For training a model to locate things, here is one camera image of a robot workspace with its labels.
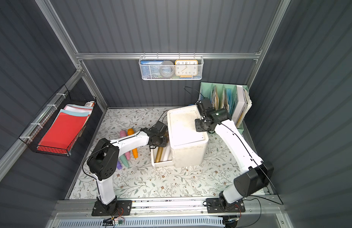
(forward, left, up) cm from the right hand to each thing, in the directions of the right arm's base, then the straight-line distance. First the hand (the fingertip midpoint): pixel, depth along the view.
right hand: (205, 126), depth 79 cm
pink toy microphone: (+8, +55, -20) cm, 59 cm away
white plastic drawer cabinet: (-13, +9, 0) cm, 16 cm away
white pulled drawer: (-13, +20, -18) cm, 30 cm away
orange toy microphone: (+10, +50, -20) cm, 55 cm away
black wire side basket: (+11, +80, +8) cm, 81 cm away
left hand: (+1, +25, -19) cm, 32 cm away
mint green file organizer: (+25, -14, +1) cm, 28 cm away
